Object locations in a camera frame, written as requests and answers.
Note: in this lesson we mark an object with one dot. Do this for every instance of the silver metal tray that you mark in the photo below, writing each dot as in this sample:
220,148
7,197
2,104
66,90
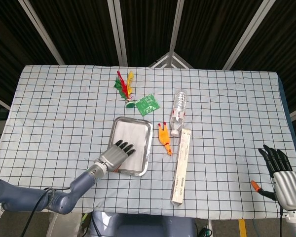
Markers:
149,148

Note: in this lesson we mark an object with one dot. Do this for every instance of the blue checkered tablecloth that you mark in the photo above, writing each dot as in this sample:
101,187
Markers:
224,123

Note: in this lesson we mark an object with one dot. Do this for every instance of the clear plastic water bottle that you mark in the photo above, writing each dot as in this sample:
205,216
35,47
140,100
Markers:
178,108

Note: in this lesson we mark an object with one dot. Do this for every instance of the red yellow green feather shuttlecock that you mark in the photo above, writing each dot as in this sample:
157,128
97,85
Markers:
124,90

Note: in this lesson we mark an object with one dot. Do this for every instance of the white partition frame post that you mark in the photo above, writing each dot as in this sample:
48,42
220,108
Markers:
249,34
122,53
176,24
42,32

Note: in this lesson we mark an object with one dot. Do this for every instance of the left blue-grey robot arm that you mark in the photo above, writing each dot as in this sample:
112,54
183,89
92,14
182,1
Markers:
64,200

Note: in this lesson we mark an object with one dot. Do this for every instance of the yellow rubber chicken toy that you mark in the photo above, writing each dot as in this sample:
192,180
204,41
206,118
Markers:
163,137

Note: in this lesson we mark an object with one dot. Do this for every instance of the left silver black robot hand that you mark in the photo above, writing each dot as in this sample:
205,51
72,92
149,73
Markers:
114,156

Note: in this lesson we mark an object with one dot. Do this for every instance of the white triangular frame foot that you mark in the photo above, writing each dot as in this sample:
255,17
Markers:
162,61

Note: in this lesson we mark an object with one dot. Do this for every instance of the long white cardboard box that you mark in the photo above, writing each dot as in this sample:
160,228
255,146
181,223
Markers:
182,163

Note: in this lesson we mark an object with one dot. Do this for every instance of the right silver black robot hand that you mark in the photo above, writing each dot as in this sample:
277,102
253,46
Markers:
286,187

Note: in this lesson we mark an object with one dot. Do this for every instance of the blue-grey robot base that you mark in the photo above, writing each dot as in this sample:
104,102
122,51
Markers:
143,225

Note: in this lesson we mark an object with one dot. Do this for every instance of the translucent white plastic sheet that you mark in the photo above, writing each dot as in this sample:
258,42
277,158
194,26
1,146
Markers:
133,133

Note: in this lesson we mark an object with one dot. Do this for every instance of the green foil packet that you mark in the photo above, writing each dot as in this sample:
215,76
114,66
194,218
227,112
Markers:
147,105

